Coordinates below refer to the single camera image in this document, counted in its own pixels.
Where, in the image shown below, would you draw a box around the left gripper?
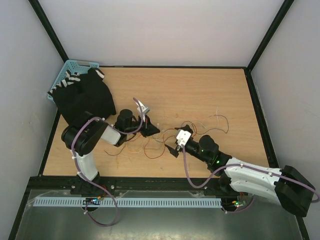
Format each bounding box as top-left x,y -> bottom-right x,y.
125,114 -> 160,137

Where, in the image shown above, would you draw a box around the red wire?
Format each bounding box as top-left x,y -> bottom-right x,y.
124,121 -> 201,160

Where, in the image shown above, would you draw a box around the white wire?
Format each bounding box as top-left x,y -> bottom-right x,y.
126,106 -> 226,154

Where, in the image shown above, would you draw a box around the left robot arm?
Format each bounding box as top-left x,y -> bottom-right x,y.
61,109 -> 160,194

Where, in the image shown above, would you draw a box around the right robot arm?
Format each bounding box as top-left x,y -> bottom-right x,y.
167,125 -> 320,218

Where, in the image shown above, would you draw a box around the striped black white cloth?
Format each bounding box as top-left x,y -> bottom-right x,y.
47,67 -> 105,98

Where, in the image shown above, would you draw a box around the blue plastic basket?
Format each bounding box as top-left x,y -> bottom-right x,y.
47,59 -> 100,104

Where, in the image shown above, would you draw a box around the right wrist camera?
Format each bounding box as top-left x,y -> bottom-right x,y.
175,130 -> 192,147

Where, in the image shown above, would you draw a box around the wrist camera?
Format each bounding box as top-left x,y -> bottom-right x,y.
175,130 -> 192,147
136,101 -> 150,115

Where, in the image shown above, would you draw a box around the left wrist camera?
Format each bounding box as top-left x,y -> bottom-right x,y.
136,101 -> 150,115

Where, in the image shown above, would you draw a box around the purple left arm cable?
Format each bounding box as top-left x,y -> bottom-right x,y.
70,97 -> 146,227

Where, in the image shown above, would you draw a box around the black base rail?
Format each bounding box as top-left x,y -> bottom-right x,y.
26,176 -> 241,199

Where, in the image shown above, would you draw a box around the black enclosure frame post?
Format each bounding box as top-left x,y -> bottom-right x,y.
28,0 -> 69,63

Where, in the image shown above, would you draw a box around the right rear frame post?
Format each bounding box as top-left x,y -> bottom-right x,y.
246,0 -> 296,72

